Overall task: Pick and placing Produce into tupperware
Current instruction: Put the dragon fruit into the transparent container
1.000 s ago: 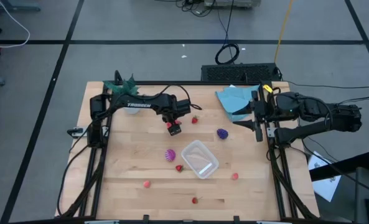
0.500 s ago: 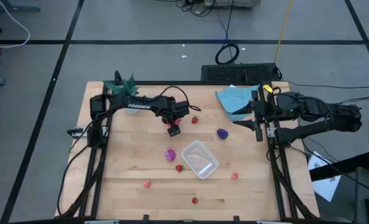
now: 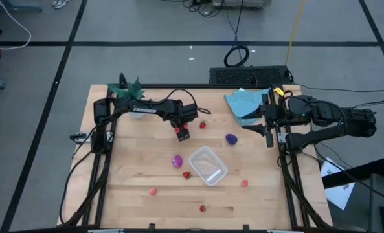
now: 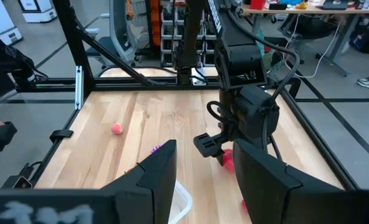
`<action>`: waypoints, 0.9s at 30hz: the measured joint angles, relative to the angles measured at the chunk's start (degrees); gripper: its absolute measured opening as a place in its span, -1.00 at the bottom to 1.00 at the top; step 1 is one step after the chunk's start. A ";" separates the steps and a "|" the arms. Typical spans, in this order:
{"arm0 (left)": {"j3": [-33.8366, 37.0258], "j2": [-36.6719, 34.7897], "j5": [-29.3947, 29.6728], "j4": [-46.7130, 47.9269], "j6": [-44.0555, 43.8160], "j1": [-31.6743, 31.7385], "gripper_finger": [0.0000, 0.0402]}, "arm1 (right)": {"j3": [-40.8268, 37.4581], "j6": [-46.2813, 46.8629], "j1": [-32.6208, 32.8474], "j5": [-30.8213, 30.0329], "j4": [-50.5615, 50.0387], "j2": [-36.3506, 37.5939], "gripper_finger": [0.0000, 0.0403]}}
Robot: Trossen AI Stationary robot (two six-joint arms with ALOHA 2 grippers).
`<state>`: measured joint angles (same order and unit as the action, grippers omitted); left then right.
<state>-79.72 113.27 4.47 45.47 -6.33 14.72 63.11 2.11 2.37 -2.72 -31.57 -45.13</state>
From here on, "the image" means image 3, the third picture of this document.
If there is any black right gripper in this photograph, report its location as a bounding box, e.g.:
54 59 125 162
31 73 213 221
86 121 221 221
242 93 289 148

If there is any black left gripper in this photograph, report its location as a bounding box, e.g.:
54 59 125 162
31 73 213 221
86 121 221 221
169 103 199 142

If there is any purple berry cluster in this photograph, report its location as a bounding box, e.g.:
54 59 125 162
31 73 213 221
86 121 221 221
225 133 239 146

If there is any clear plastic tupperware container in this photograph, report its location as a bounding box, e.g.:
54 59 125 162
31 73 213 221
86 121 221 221
188 145 229 187

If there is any light blue cloth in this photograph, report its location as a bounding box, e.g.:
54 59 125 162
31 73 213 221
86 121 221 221
223 87 272 127

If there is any green leafy plant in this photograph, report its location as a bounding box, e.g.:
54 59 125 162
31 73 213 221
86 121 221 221
107 76 146 100

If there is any white paper sheet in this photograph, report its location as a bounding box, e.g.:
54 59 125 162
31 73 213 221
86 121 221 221
320 157 356 211

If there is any silver table clamp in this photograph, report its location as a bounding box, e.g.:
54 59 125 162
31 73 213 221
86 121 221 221
70 131 97 145

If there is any black beam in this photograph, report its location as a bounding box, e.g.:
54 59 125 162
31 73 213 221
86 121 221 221
321 157 384 190

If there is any grey equipment box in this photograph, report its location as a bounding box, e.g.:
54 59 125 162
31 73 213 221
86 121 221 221
212 0 273 9

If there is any grey desk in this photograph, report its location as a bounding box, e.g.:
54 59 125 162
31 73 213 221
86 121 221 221
368 173 384 233

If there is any person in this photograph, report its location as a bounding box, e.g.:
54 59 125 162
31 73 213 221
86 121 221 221
51 0 72 10

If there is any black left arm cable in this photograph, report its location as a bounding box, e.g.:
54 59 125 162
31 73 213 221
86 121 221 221
155 87 212 115

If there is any black aluminium table frame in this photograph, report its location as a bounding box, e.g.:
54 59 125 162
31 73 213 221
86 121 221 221
57 72 333 233

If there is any black coiled cable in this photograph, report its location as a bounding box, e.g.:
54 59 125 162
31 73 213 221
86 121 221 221
223 0 251 68

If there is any black floor cable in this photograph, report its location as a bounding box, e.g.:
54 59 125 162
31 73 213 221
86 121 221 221
297 83 384 93

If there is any yellow cable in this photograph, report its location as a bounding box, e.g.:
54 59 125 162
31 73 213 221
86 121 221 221
284 0 306 67

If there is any black cable tangle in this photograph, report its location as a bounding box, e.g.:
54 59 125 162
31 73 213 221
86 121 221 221
181 0 225 19

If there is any black base cable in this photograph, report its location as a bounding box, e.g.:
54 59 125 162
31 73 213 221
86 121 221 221
58 149 94 226

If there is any white cable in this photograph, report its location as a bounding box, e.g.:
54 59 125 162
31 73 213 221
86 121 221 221
0 0 32 51

